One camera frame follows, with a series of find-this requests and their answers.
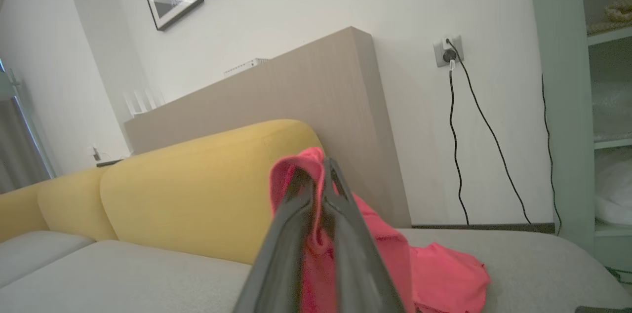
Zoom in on grey wall socket with plug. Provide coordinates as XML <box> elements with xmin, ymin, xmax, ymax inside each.
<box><xmin>434</xmin><ymin>35</ymin><xmax>465</xmax><ymax>68</ymax></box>

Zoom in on white bedding bundle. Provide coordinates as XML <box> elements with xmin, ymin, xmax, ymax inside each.
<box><xmin>595</xmin><ymin>157</ymin><xmax>632</xmax><ymax>228</ymax></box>

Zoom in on dark baseboard strip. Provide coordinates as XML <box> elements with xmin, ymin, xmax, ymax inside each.
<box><xmin>412</xmin><ymin>223</ymin><xmax>556</xmax><ymax>234</ymax></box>

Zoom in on white flat box device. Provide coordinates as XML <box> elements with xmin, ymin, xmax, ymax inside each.
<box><xmin>223</xmin><ymin>58</ymin><xmax>270</xmax><ymax>78</ymax></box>

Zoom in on white wifi router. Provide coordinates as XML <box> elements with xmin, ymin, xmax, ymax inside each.
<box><xmin>123</xmin><ymin>87</ymin><xmax>166</xmax><ymax>117</ymax></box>

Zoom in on grey sofa seat cushion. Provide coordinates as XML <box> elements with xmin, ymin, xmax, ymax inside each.
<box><xmin>0</xmin><ymin>231</ymin><xmax>95</xmax><ymax>289</ymax></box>

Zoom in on yellow sofa backrest cushion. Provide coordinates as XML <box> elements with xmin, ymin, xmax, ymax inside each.
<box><xmin>0</xmin><ymin>184</ymin><xmax>50</xmax><ymax>243</ymax></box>
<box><xmin>37</xmin><ymin>167</ymin><xmax>119</xmax><ymax>242</ymax></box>

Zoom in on beige wooden partition panel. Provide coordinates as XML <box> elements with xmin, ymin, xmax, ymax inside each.
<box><xmin>123</xmin><ymin>27</ymin><xmax>413</xmax><ymax>229</ymax></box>

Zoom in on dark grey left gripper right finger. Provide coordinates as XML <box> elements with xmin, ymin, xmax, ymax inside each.
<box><xmin>321</xmin><ymin>157</ymin><xmax>408</xmax><ymax>313</ymax></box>

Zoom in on grey pleated curtain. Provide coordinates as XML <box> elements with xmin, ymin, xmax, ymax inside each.
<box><xmin>0</xmin><ymin>98</ymin><xmax>55</xmax><ymax>194</ymax></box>

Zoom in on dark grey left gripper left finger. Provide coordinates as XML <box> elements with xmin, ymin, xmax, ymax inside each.
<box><xmin>232</xmin><ymin>167</ymin><xmax>321</xmax><ymax>313</ymax></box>

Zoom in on red basketball shorts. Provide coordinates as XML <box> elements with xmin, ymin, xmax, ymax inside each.
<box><xmin>269</xmin><ymin>147</ymin><xmax>491</xmax><ymax>313</ymax></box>

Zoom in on beige woven rope item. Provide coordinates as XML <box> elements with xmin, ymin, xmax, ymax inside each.
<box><xmin>588</xmin><ymin>0</ymin><xmax>632</xmax><ymax>35</ymax></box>

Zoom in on thin black wall cable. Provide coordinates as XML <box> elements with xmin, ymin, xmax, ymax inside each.
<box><xmin>541</xmin><ymin>74</ymin><xmax>563</xmax><ymax>235</ymax></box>
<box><xmin>446</xmin><ymin>39</ymin><xmax>533</xmax><ymax>225</ymax></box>
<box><xmin>448</xmin><ymin>59</ymin><xmax>470</xmax><ymax>226</ymax></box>

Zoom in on large yellow backrest cushion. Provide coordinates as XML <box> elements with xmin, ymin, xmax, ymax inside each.
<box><xmin>100</xmin><ymin>119</ymin><xmax>325</xmax><ymax>266</ymax></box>

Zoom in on pale green shelf unit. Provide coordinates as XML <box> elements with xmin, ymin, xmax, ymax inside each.
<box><xmin>530</xmin><ymin>0</ymin><xmax>632</xmax><ymax>282</ymax></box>

